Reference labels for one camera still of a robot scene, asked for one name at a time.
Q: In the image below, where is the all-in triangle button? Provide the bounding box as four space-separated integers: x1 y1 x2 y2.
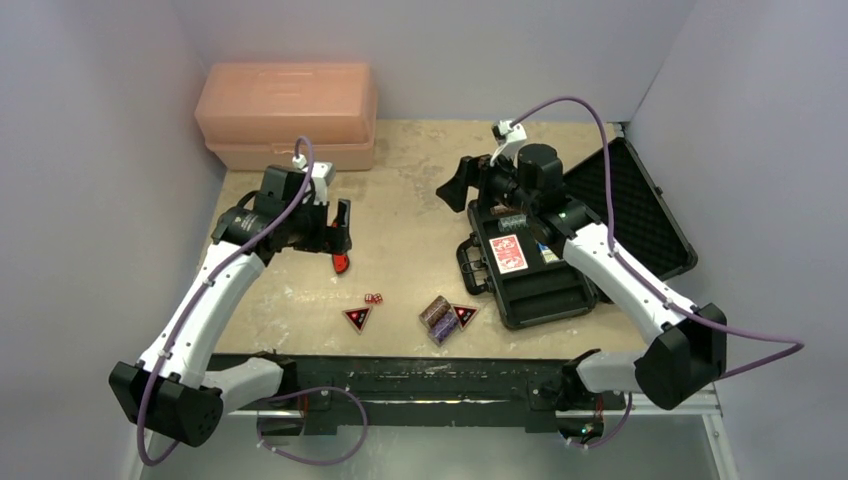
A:
451 304 479 331
342 305 373 335

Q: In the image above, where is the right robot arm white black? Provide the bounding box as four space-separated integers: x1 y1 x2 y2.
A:
436 144 727 410

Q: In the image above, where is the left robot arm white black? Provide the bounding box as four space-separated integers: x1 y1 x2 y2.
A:
108 161 352 447

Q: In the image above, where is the black poker set case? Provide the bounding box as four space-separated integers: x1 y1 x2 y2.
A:
437 138 698 330

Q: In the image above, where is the red black utility knife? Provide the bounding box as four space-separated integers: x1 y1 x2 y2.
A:
332 254 351 275

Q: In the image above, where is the brown chip row in case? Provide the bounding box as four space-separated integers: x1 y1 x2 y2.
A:
490 205 520 217

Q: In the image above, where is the blue chip row in case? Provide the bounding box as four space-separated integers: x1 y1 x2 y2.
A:
498 215 527 232

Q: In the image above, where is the red playing card deck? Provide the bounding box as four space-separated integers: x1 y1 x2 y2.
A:
489 234 529 275

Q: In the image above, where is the blue playing card deck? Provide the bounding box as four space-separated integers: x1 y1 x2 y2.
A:
537 243 560 264

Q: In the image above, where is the pink plastic storage box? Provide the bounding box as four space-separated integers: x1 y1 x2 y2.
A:
194 63 378 171

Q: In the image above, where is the purple poker chip stack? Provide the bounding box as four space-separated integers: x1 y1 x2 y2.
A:
429 310 460 346

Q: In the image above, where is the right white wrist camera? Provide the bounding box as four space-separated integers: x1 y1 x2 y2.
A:
490 120 527 166

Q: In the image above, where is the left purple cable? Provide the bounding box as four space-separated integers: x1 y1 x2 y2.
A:
135 136 369 468

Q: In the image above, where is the purple cable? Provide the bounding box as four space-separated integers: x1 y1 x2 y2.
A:
510 96 806 452
135 136 369 468

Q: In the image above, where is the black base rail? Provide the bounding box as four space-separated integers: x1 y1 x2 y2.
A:
245 355 626 435

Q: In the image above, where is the aluminium frame rail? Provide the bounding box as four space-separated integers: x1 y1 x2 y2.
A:
228 387 740 480

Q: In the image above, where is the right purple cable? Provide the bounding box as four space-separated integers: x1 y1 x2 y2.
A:
510 96 806 452

